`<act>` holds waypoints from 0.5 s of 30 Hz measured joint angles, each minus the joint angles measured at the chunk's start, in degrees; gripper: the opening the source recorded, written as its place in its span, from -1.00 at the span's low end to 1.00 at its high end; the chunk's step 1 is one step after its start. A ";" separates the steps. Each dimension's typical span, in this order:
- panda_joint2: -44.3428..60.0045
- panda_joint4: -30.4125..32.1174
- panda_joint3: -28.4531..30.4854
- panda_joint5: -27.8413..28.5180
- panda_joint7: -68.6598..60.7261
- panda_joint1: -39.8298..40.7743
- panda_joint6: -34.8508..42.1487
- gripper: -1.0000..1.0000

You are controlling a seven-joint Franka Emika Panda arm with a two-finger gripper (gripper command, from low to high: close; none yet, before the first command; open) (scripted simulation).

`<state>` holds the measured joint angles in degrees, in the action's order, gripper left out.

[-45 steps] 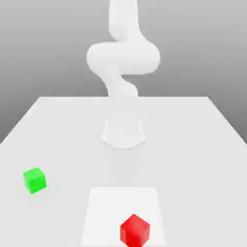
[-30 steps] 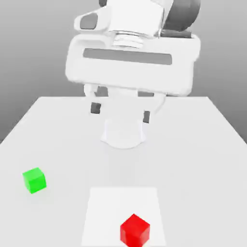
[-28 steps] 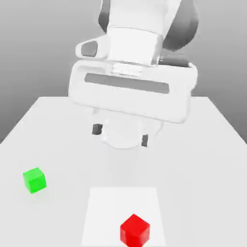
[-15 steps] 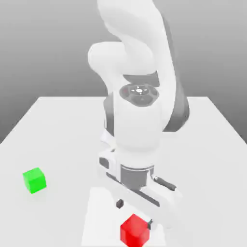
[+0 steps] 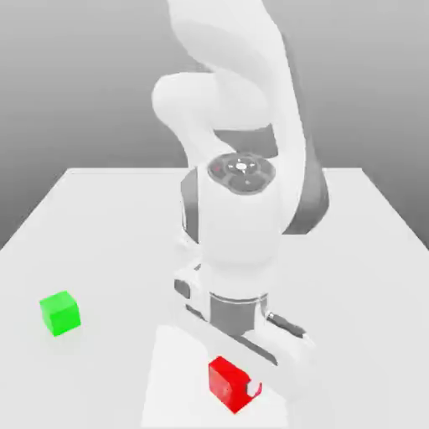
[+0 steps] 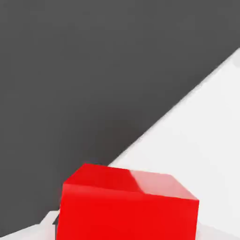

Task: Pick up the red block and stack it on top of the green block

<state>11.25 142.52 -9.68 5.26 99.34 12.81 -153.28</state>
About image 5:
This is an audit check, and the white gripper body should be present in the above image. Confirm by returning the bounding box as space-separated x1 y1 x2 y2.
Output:
182 302 318 401

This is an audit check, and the small red cube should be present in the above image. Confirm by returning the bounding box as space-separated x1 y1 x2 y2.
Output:
208 355 263 416

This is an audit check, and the small green cube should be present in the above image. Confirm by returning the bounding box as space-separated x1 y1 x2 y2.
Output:
39 290 82 338

